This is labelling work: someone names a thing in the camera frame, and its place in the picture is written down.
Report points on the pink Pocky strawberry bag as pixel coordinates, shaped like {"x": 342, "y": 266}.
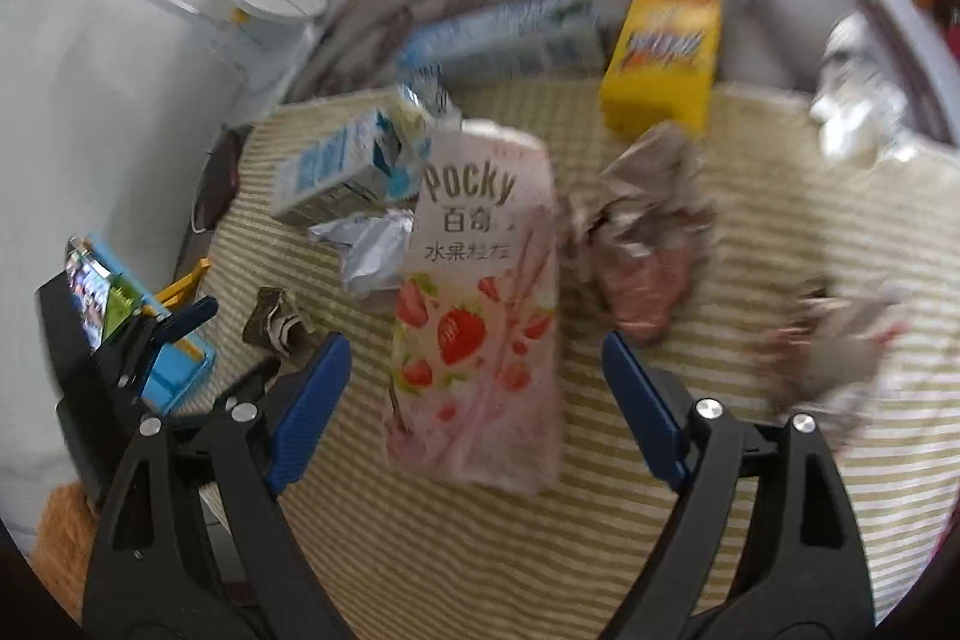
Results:
{"x": 473, "y": 396}

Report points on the brown paper wrapper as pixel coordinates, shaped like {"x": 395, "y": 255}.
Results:
{"x": 634, "y": 244}

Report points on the small brown torn wrapper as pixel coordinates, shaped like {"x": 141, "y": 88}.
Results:
{"x": 277, "y": 324}

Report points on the crumpled pink grey wrapper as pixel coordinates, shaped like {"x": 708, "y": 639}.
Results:
{"x": 825, "y": 360}

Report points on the crumpled white silver wrapper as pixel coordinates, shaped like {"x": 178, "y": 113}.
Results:
{"x": 861, "y": 114}

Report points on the white desk lamp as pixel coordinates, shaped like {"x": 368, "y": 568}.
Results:
{"x": 265, "y": 44}

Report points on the long blue white box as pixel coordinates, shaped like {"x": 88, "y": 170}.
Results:
{"x": 511, "y": 40}

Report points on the green striped woven placemat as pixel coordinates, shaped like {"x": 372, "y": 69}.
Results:
{"x": 404, "y": 556}

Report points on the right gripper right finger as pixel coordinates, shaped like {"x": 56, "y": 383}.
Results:
{"x": 802, "y": 571}

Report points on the small blue white milk carton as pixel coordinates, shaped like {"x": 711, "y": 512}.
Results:
{"x": 361, "y": 152}

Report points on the crumpled white paper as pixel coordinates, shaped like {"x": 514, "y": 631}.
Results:
{"x": 371, "y": 249}

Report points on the fuzzy brown left sleeve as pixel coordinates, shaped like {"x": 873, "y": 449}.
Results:
{"x": 64, "y": 541}

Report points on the yellow orange snack box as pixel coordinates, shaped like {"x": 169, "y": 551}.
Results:
{"x": 663, "y": 67}

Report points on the dark red phone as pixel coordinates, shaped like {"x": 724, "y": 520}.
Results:
{"x": 214, "y": 193}

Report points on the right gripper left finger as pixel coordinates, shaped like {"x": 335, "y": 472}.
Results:
{"x": 192, "y": 542}

